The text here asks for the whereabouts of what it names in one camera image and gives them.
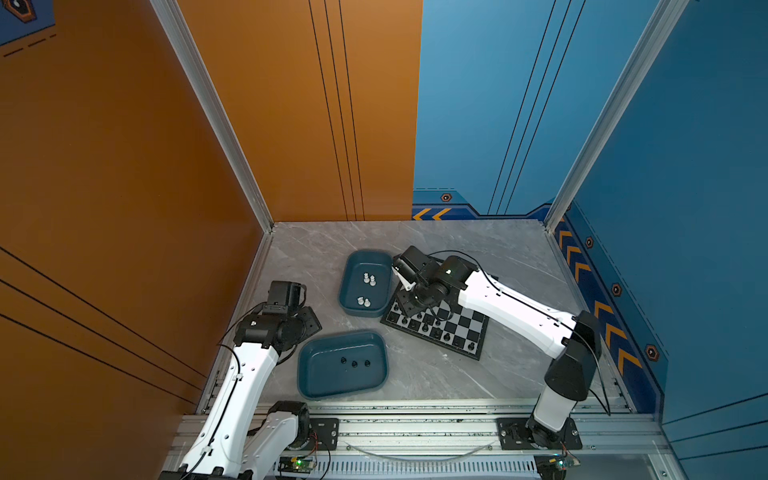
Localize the black and silver chessboard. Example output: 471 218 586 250
380 287 490 361

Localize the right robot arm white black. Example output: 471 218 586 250
392 246 602 449

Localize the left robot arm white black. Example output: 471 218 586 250
159 281 322 479

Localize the teal tray with white pieces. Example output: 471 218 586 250
338 249 392 318

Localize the teal tray with black pieces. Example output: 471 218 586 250
297 330 389 400

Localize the green circuit board left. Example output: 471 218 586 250
276 456 317 477

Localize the green circuit board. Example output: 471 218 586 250
276 456 317 477
534 456 581 480

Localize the green circuit board right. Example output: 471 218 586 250
534 456 581 480

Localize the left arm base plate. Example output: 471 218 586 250
287 417 340 451

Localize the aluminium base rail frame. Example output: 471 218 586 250
267 397 686 479

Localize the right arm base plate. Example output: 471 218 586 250
496 417 583 450

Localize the aluminium corner post left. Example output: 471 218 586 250
148 0 276 234

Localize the aluminium corner post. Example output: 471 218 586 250
544 0 689 234
148 0 276 234

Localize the aluminium corner post right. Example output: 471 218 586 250
544 0 689 234

